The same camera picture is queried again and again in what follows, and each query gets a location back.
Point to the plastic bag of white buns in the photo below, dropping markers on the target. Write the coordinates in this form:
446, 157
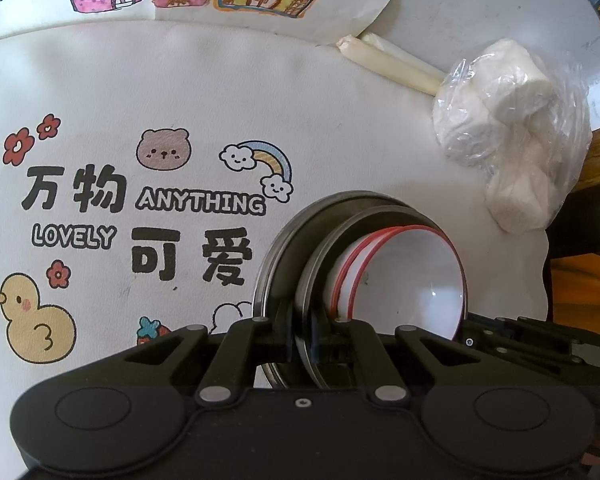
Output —
510, 110

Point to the orange object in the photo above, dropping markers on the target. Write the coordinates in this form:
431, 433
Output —
585, 290

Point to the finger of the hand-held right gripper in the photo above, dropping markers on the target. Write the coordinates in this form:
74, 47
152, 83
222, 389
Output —
495, 340

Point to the white ceramic bowl red rim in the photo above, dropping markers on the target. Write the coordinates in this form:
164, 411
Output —
333, 280
405, 280

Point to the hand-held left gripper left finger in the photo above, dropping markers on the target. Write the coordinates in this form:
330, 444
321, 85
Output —
285, 330

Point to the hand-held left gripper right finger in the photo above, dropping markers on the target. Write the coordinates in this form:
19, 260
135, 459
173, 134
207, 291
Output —
330, 342

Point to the large stainless steel plate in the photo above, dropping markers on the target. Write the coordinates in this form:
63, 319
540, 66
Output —
290, 240

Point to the white paper roll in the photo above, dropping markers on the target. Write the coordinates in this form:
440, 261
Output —
380, 67
405, 57

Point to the stainless steel bowl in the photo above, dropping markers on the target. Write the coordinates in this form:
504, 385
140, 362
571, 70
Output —
320, 265

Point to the white printed cloth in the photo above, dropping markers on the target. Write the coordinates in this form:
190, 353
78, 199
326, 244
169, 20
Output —
130, 110

